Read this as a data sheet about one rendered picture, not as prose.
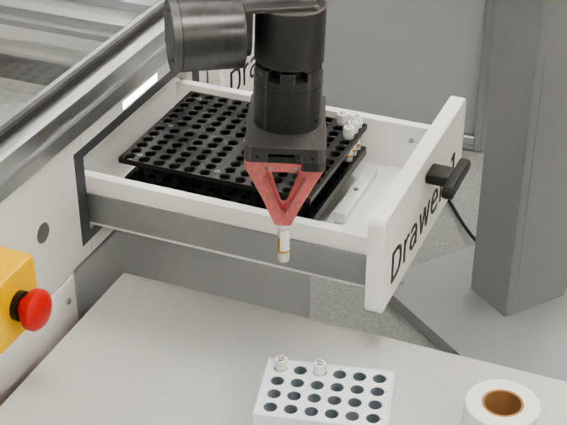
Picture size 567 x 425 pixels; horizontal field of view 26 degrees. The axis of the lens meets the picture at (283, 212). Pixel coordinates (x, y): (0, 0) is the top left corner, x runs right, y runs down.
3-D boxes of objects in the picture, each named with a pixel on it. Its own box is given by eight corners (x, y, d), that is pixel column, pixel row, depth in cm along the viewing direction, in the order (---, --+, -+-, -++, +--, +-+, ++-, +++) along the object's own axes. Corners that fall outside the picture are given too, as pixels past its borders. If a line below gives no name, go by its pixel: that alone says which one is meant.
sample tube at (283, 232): (290, 255, 111) (291, 212, 108) (290, 263, 110) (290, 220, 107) (276, 255, 111) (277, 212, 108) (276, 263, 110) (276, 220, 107)
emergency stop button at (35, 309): (58, 317, 115) (54, 282, 113) (35, 341, 112) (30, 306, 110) (30, 310, 116) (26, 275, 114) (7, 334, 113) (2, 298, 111)
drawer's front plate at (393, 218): (459, 180, 144) (467, 95, 139) (380, 316, 122) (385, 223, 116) (445, 177, 145) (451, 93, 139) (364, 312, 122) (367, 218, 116)
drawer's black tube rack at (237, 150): (365, 173, 142) (367, 123, 139) (309, 250, 128) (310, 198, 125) (192, 138, 149) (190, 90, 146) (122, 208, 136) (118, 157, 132)
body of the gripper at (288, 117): (243, 166, 99) (245, 83, 96) (251, 110, 108) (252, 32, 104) (323, 169, 99) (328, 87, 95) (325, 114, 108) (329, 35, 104)
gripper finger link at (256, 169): (241, 236, 105) (244, 139, 101) (247, 195, 112) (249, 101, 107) (321, 240, 105) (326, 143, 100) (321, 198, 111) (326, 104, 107)
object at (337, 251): (441, 172, 143) (445, 126, 140) (369, 291, 123) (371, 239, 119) (137, 112, 156) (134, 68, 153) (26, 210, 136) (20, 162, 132)
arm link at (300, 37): (335, 1, 95) (317, -25, 100) (248, 6, 94) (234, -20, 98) (331, 83, 99) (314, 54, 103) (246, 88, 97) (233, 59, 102)
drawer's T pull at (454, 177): (471, 169, 130) (472, 157, 130) (451, 202, 125) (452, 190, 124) (438, 162, 132) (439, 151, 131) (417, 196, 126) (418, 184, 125)
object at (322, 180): (367, 128, 139) (367, 124, 139) (310, 203, 125) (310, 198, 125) (351, 126, 140) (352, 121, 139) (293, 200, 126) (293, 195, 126)
